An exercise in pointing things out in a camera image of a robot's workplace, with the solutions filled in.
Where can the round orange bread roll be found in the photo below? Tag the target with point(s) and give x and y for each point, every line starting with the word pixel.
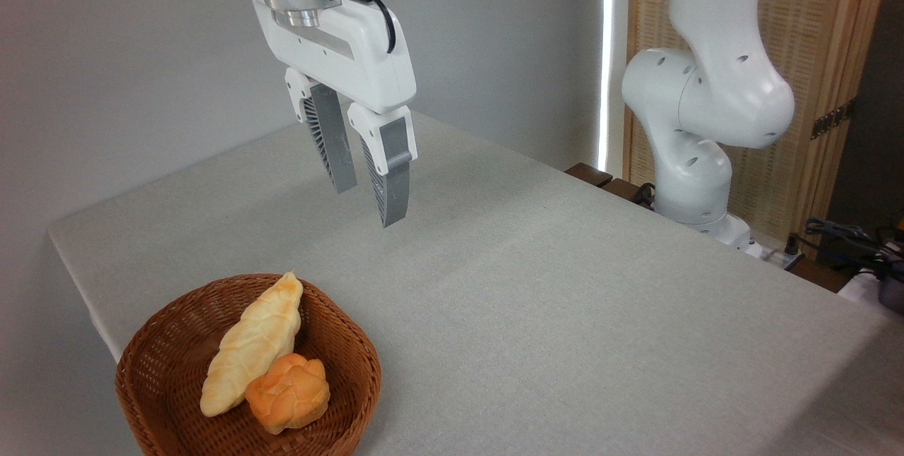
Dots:
pixel 289 392

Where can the brown woven wicker basket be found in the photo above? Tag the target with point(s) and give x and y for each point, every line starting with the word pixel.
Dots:
pixel 346 371

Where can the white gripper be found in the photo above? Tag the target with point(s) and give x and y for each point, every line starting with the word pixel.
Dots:
pixel 353 54

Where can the dark metal screen hinge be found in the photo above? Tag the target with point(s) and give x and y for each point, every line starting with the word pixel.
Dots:
pixel 832 120

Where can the long braided bread loaf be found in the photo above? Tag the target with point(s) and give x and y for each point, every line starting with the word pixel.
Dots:
pixel 251 339

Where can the grey tablecloth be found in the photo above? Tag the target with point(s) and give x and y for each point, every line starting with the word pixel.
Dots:
pixel 565 301

